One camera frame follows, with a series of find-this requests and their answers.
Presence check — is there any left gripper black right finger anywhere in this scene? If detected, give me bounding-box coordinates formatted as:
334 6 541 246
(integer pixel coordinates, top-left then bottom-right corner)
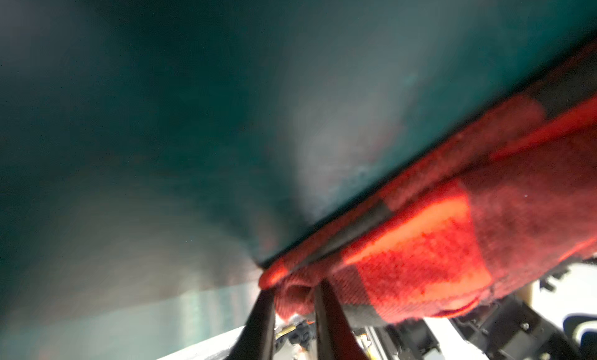
314 281 368 360

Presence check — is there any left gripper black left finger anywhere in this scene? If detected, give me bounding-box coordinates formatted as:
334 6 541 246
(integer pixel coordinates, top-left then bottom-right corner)
226 289 276 360

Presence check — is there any red black plaid shirt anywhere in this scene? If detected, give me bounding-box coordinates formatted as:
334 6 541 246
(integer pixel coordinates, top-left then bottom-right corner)
259 43 596 325

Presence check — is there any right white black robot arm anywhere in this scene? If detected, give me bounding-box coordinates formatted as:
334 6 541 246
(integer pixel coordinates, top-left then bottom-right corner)
373 293 596 359

